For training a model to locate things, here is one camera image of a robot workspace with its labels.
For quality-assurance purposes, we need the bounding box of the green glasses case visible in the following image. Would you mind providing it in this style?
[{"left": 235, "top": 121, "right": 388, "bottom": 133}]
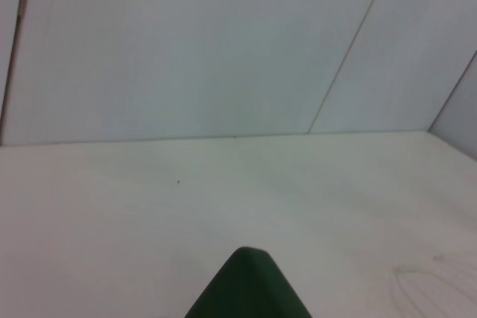
[{"left": 184, "top": 246, "right": 314, "bottom": 318}]

